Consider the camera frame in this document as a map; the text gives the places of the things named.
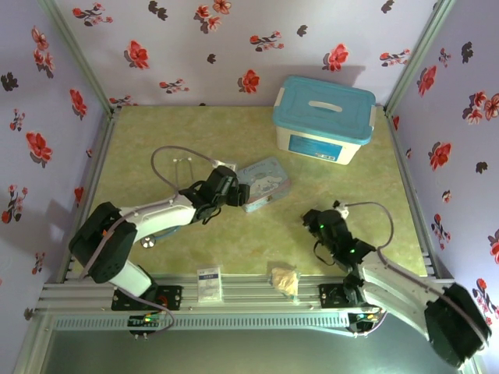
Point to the light blue cartoon tin box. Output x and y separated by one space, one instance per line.
267 187

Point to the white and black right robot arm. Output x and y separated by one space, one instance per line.
393 285

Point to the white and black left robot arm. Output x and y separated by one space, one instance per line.
163 214

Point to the clear bag with beige contents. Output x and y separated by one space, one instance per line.
285 281

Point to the blue stethoscope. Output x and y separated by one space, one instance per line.
148 242

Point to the small white paper packet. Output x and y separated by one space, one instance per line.
209 284

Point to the white storage box blue lid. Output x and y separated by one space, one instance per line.
323 117

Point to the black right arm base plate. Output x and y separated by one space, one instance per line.
331 295

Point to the aluminium side rail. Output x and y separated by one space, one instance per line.
93 175
413 195

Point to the aluminium table edge rail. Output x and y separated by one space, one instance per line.
249 290

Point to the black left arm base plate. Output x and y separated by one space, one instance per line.
173 297

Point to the aluminium corner post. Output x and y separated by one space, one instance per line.
78 58
419 58

